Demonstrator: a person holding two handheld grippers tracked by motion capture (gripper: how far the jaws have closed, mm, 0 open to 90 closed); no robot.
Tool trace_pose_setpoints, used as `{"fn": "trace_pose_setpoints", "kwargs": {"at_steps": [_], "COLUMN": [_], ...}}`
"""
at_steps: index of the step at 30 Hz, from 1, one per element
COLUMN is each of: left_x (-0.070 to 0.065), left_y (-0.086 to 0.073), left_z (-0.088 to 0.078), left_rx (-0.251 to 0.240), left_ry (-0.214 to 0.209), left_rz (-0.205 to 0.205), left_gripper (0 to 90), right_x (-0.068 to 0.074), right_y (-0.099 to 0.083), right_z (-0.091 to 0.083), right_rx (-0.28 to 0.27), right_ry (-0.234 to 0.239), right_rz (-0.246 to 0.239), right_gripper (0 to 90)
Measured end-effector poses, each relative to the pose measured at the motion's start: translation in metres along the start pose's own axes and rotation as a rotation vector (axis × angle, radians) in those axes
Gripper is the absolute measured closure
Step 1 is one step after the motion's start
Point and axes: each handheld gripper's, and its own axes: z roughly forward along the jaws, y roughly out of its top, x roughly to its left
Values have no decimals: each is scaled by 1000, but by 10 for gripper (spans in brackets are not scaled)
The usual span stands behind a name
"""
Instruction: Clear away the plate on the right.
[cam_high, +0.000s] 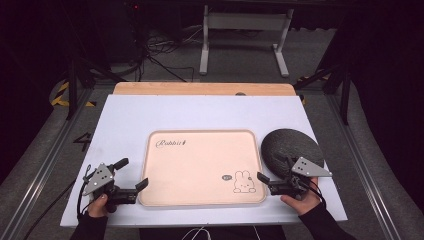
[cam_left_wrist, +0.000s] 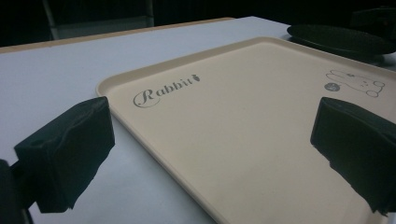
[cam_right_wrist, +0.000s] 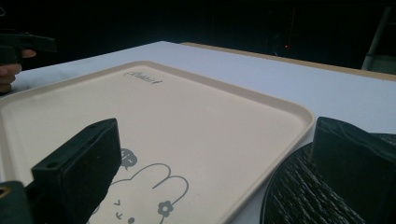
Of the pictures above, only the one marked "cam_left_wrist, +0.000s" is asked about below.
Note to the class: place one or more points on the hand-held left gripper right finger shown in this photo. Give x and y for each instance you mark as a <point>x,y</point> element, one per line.
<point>358,149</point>

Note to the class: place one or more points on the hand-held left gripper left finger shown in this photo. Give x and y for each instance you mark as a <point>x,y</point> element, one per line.
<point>65,155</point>

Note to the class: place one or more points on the beige plastic tray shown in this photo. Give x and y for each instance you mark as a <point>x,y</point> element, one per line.
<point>249,140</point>

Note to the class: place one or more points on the black oval object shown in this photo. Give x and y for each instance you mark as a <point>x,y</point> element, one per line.
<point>339,39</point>

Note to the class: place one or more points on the dark bulky object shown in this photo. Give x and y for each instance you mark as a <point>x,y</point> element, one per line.
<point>375,21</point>

